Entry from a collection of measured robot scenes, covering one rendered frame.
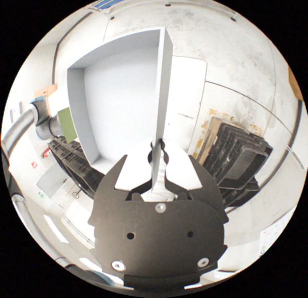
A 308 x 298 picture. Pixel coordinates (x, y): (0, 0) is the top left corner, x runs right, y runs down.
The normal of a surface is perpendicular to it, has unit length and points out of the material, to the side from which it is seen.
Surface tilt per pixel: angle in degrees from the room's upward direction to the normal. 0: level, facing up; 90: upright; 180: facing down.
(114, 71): 2
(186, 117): 0
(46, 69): 90
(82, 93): 88
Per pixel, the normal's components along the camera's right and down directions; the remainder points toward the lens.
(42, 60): 0.96, 0.22
